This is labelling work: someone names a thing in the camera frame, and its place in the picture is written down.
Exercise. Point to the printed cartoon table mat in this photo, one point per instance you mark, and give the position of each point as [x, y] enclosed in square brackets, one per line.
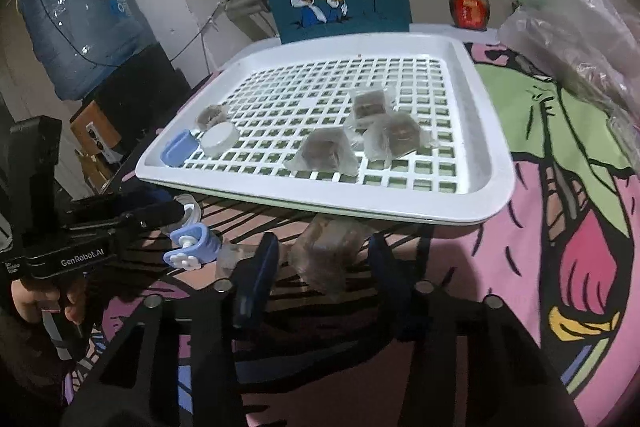
[525, 207]

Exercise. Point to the blue clip with white screw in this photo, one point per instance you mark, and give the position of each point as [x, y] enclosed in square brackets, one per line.
[180, 148]
[200, 247]

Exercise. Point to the clear plastic bag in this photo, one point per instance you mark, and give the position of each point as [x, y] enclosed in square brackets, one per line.
[580, 22]

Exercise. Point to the small clear packet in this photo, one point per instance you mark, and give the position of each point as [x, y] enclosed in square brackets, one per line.
[211, 116]
[234, 259]

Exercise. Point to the grey round cap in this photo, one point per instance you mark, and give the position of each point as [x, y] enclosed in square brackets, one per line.
[218, 139]

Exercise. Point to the white switch box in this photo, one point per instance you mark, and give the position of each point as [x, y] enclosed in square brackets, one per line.
[96, 134]

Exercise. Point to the red label glass jar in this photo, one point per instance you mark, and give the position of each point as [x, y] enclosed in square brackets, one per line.
[469, 7]

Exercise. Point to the person's left hand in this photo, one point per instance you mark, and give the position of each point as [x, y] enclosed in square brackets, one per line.
[25, 307]

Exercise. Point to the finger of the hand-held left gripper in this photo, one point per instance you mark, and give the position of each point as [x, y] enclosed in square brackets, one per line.
[160, 213]
[145, 198]

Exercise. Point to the orange wooden box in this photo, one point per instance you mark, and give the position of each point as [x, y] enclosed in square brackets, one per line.
[92, 112]

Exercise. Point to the blue water jug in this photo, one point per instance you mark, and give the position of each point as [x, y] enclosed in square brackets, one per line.
[82, 22]

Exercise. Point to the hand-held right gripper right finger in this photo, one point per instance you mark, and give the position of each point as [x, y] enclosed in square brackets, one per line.
[385, 277]

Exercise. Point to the black water dispenser cabinet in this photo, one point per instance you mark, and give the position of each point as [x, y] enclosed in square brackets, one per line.
[150, 87]

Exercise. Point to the white perforated plastic tray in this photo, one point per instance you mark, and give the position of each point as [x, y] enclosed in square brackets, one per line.
[300, 107]

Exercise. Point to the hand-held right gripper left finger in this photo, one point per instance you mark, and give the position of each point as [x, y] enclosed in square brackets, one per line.
[257, 277]

